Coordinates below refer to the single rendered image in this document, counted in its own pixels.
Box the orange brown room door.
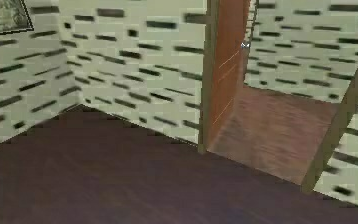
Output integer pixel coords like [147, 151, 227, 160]
[207, 0, 252, 150]

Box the black framed wall picture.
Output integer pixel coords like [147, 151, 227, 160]
[0, 0, 35, 37]

